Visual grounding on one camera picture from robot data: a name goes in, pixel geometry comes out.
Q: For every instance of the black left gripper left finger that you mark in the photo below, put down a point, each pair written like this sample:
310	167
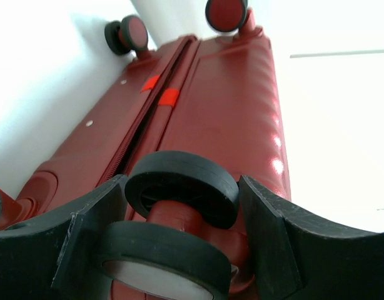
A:
49	256

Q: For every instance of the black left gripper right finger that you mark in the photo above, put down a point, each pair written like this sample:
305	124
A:
297	254

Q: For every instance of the red hard-shell suitcase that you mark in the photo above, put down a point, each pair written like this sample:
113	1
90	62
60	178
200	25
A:
183	123

